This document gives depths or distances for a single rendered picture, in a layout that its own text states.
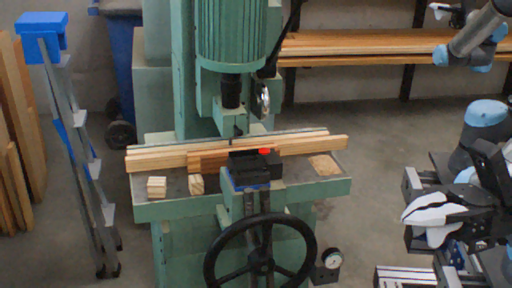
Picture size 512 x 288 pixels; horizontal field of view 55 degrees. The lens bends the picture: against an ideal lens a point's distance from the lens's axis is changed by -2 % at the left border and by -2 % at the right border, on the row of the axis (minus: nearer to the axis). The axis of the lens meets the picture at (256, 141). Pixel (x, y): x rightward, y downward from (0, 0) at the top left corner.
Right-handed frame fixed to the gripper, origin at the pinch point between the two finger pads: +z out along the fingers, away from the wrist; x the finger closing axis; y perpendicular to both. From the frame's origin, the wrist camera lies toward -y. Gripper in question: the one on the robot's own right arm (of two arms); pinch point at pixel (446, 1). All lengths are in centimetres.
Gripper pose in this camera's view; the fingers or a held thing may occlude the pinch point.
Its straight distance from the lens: 215.2
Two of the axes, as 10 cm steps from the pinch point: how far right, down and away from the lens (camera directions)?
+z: -1.8, -4.7, 8.6
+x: 9.8, -1.7, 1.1
